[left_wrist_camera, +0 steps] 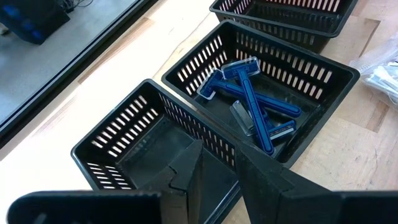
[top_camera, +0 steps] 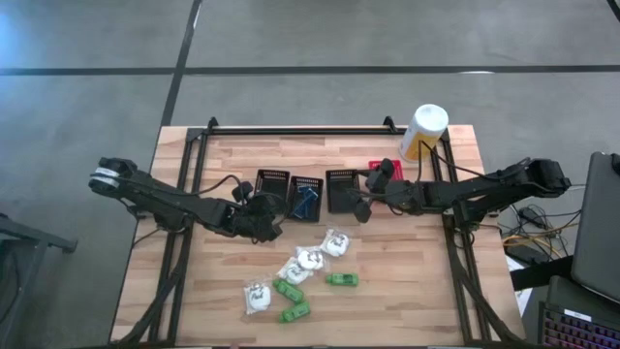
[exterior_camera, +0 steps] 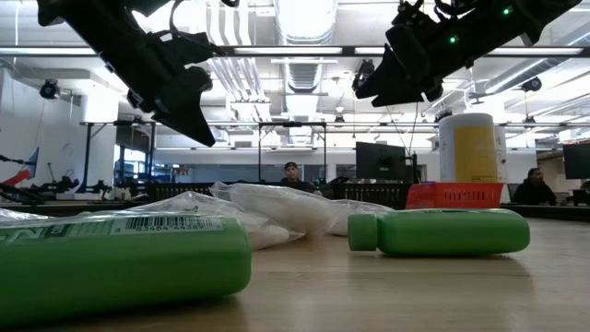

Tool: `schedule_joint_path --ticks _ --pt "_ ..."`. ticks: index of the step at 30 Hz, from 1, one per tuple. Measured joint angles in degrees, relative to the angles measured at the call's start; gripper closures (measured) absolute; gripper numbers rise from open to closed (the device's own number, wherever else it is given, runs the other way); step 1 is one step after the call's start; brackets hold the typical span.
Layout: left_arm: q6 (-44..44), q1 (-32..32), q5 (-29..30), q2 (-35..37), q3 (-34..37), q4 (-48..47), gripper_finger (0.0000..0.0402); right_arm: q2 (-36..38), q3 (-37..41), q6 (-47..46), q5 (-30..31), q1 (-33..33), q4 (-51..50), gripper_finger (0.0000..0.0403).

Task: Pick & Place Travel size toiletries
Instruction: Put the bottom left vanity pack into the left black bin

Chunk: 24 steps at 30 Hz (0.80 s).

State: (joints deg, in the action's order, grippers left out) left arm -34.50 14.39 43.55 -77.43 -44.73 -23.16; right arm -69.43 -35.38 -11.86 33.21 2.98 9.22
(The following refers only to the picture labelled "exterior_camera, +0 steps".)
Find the white yellow wipes canister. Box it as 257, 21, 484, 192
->
438, 113, 509, 184

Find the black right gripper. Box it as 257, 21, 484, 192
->
353, 22, 462, 109

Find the green shampoo bottle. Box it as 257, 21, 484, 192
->
347, 207, 532, 258
0, 210, 253, 329

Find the black background rig frame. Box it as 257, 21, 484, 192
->
256, 120, 329, 184
78, 118, 158, 195

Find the black hanging camera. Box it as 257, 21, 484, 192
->
352, 59, 375, 91

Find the blue background monitor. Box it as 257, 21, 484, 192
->
25, 146, 41, 181

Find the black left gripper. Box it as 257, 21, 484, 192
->
126, 65, 218, 148

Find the person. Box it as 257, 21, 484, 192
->
512, 167, 558, 207
278, 160, 317, 193

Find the clear vanity pack bag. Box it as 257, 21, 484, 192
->
209, 180, 345, 237
329, 198, 395, 237
76, 190, 305, 253
0, 207, 52, 223

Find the red background object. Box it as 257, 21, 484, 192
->
2, 168, 33, 186

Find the black computer monitor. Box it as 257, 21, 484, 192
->
561, 142, 590, 181
355, 141, 408, 183

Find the red slotted plastic basket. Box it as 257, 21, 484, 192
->
405, 182, 506, 211

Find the black slotted plastic basket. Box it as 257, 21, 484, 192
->
146, 182, 222, 203
331, 183, 409, 208

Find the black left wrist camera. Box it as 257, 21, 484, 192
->
146, 30, 227, 65

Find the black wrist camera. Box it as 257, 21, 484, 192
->
146, 30, 227, 65
391, 0, 443, 29

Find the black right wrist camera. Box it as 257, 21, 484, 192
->
391, 0, 443, 29

